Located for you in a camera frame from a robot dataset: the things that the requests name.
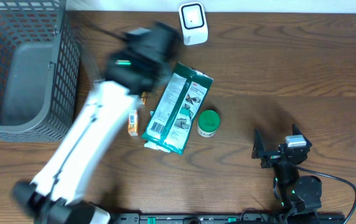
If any mint green wipes packet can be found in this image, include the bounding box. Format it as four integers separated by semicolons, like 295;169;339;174
142;108;173;153

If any green 3M package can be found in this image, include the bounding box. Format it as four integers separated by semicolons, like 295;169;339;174
156;63;213;155

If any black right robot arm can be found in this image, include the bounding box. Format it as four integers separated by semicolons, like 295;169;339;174
251;124;322;223

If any grey plastic mesh basket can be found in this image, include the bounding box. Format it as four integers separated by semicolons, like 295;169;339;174
0;0;80;142

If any green lid white jar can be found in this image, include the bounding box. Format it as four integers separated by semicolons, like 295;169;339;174
197;110;220;138

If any small orange carton box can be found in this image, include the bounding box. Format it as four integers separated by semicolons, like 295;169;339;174
139;92;148;105

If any white barcode scanner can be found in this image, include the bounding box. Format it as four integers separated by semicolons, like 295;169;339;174
179;2;208;46

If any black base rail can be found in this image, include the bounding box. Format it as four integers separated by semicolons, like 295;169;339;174
110;210;345;224

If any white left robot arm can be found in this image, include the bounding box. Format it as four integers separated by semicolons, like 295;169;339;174
12;22;181;224

